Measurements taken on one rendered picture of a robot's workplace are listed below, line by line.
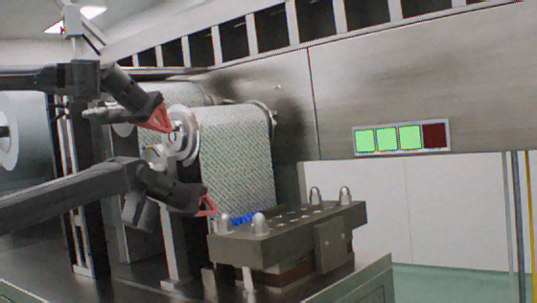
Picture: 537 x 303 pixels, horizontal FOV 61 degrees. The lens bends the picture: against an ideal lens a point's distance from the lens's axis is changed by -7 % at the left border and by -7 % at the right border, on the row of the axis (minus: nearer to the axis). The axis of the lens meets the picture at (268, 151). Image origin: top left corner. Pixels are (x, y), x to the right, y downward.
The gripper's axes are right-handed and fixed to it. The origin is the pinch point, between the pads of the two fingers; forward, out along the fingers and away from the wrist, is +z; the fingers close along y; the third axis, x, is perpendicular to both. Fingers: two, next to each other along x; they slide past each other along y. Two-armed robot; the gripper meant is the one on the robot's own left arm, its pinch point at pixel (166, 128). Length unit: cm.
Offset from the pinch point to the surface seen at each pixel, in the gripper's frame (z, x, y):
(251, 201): 27.6, -1.7, 6.0
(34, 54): 73, 211, -557
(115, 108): -3.4, 5.3, -23.4
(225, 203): 20.4, -6.6, 6.0
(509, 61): 21, 31, 64
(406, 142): 32, 19, 40
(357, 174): 236, 142, -120
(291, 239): 24.1, -11.5, 26.0
